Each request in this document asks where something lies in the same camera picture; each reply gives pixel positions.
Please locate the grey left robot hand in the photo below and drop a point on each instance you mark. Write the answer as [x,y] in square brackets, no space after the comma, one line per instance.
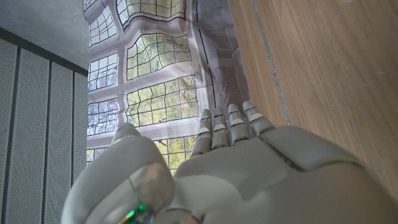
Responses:
[248,174]

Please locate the printed window backdrop cloth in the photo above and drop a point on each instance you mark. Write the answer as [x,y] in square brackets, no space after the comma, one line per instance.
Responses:
[155,56]

